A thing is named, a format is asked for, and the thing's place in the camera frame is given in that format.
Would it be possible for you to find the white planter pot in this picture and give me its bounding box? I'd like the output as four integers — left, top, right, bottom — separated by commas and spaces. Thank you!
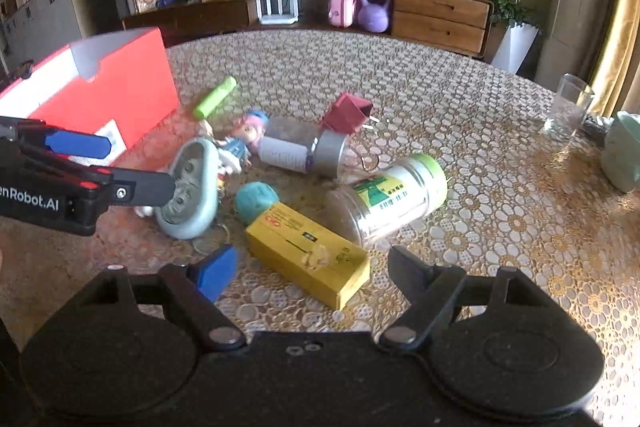
491, 22, 541, 75

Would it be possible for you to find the grey-blue oval toy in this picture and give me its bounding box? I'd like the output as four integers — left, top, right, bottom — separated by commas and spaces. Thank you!
155, 138, 221, 240

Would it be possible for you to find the green plastic tube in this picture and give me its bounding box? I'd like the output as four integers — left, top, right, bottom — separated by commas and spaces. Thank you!
193, 76, 238, 120

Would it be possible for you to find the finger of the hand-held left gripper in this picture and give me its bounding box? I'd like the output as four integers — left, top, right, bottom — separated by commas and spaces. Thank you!
44, 129, 112, 160
112, 168, 177, 208

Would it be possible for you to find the blue-haired doll figure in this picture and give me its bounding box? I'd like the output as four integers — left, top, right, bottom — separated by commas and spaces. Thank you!
200, 109, 271, 188

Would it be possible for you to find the clear bottle with green lid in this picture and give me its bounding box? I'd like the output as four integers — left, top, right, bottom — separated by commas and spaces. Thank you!
325, 153, 448, 248

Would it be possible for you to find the wooden TV cabinet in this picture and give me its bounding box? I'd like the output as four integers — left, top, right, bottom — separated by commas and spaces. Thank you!
122, 0, 493, 58

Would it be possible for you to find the purple kettlebell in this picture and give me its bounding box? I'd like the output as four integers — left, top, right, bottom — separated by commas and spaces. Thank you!
357, 0, 392, 32

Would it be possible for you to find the yellow curtain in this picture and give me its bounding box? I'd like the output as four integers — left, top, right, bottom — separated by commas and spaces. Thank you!
590, 0, 640, 118

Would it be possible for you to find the red cardboard box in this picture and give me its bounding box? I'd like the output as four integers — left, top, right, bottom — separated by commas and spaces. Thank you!
0, 27, 181, 168

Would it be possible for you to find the small maroon paper box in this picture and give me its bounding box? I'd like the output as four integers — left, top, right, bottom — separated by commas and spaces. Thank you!
320, 93, 373, 135

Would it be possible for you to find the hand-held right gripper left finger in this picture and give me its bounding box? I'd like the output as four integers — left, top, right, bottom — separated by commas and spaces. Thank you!
75, 244, 246, 352

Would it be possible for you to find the clear drinking glass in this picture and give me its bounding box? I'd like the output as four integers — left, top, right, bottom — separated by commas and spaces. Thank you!
542, 73, 596, 142

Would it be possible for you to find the teal ball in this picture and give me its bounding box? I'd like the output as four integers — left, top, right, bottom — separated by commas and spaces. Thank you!
235, 182, 280, 225

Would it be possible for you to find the yellow carton box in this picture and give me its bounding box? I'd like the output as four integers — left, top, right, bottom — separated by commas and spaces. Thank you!
245, 202, 371, 310

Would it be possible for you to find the white router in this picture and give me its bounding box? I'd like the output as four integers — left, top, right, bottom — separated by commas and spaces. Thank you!
256, 0, 301, 25

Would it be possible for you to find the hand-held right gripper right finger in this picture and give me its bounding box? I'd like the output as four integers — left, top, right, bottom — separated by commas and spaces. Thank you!
379, 246, 548, 352

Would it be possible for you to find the clear jar with silver lid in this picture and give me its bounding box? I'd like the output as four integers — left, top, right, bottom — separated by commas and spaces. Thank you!
257, 117, 348, 178

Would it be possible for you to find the pink toy case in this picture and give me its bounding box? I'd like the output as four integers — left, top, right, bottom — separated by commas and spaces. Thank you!
328, 0, 358, 28

